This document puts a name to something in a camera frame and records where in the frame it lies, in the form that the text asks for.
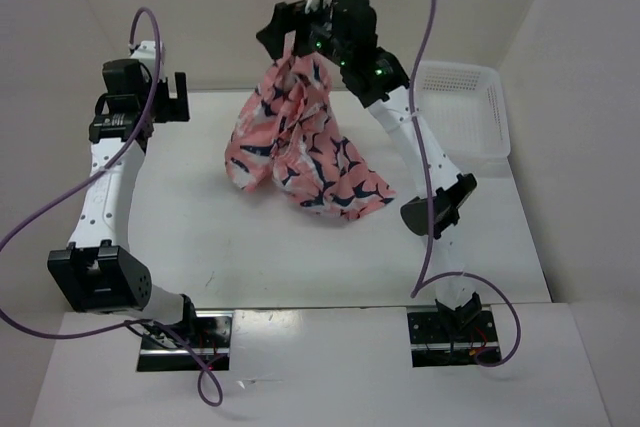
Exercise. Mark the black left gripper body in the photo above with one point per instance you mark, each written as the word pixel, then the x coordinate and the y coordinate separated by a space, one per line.
pixel 161 102

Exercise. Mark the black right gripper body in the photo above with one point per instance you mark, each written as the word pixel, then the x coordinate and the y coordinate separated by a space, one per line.
pixel 313 31

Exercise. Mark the pink shark print shorts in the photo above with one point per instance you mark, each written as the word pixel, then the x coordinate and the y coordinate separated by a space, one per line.
pixel 287 133

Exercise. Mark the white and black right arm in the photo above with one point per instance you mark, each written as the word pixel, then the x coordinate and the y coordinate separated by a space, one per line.
pixel 344 32

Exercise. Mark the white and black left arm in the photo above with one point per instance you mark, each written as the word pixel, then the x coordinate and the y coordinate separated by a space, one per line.
pixel 96 272

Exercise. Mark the white plastic basket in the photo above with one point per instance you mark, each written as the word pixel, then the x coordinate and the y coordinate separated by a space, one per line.
pixel 465 108

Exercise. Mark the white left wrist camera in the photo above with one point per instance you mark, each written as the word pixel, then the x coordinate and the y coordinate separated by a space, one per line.
pixel 147 54

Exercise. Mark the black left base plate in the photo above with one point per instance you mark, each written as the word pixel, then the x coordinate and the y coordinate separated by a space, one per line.
pixel 209 338

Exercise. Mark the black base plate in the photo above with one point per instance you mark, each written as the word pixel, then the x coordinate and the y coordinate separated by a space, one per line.
pixel 209 338
pixel 432 346

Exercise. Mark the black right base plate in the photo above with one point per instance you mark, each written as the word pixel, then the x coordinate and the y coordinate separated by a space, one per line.
pixel 432 346

